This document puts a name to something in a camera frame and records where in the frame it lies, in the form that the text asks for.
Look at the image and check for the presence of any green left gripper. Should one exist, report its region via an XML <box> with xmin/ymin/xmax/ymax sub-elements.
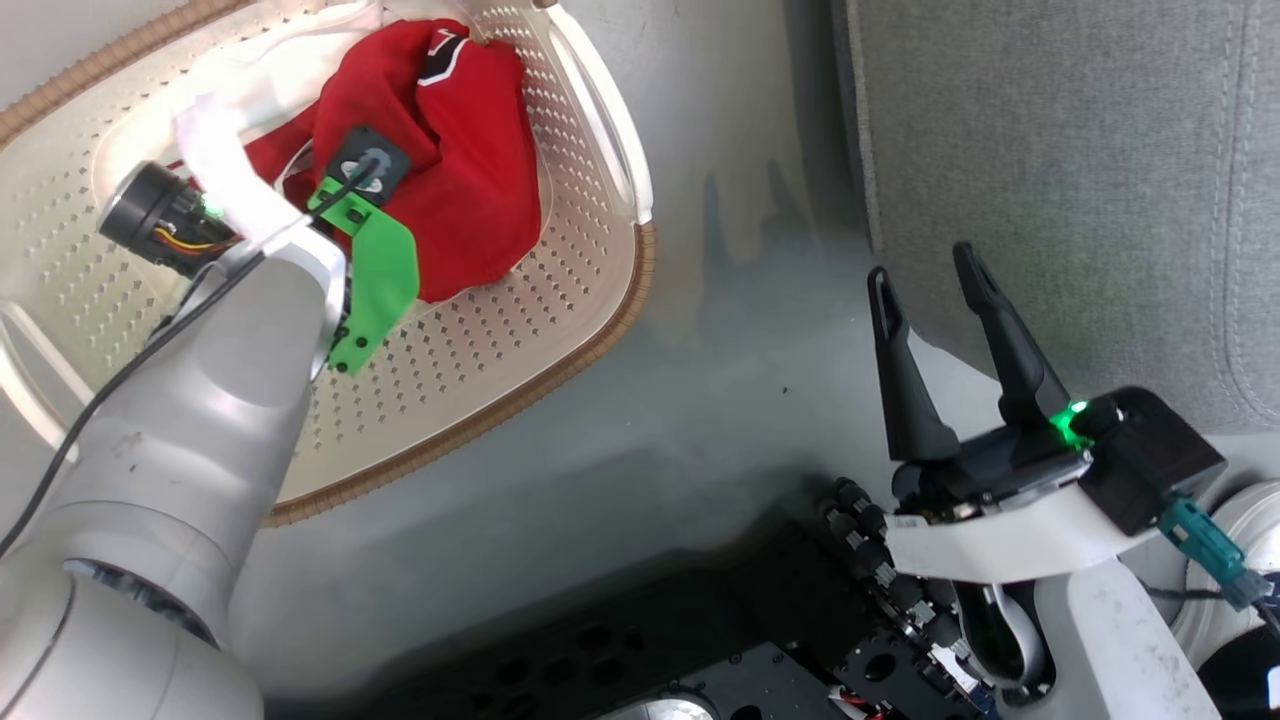
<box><xmin>306</xmin><ymin>176</ymin><xmax>421</xmax><ymax>378</ymax></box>

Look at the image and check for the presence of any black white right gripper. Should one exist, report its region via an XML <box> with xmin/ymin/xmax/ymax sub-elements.
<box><xmin>866</xmin><ymin>241</ymin><xmax>1161</xmax><ymax>585</ymax></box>

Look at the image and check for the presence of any red jersey garment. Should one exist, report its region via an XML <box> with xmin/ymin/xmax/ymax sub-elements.
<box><xmin>243</xmin><ymin>17</ymin><xmax>544</xmax><ymax>304</ymax></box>

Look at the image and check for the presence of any white perforated laundry basket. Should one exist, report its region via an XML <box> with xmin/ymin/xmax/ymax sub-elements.
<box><xmin>0</xmin><ymin>0</ymin><xmax>658</xmax><ymax>528</ymax></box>

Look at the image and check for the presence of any white tape strip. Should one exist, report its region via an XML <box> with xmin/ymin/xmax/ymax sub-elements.
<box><xmin>175</xmin><ymin>93</ymin><xmax>313</xmax><ymax>251</ymax></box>

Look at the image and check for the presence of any grey fabric sofa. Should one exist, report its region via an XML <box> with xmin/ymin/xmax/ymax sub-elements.
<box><xmin>835</xmin><ymin>0</ymin><xmax>1280</xmax><ymax>443</ymax></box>

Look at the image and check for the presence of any white cloth garment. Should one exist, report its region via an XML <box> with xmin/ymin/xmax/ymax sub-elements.
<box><xmin>200</xmin><ymin>0</ymin><xmax>401</xmax><ymax>111</ymax></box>

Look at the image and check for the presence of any black cylindrical left gripper motor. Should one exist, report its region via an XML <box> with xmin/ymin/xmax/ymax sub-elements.
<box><xmin>98</xmin><ymin>160</ymin><xmax>241</xmax><ymax>279</ymax></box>

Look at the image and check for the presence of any thin black looped cable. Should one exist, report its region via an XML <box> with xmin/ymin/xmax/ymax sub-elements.
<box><xmin>1143</xmin><ymin>583</ymin><xmax>1241</xmax><ymax>604</ymax></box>

